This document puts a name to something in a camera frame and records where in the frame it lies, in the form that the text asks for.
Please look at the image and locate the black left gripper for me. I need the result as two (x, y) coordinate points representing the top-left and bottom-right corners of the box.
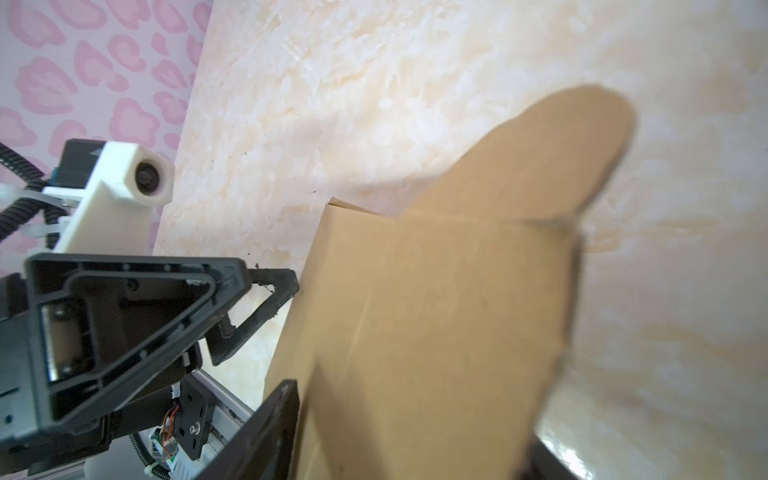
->
(1, 253), (250, 473)

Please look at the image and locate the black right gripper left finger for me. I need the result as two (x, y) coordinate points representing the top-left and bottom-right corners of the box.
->
(196, 380), (299, 480)

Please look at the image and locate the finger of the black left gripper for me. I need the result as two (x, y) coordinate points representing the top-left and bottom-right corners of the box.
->
(205, 268), (299, 366)

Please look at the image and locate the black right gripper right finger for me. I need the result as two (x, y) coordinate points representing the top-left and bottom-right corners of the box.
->
(524, 437), (577, 480)

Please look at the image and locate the brown cardboard box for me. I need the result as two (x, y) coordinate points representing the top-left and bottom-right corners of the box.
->
(266, 85), (636, 479)

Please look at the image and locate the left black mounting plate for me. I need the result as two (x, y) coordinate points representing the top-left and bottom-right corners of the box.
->
(173, 375), (216, 460)

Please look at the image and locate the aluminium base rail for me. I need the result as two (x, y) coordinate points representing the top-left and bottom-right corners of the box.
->
(128, 368), (256, 480)

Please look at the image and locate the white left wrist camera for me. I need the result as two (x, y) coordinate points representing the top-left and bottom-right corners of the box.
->
(43, 139), (175, 256)

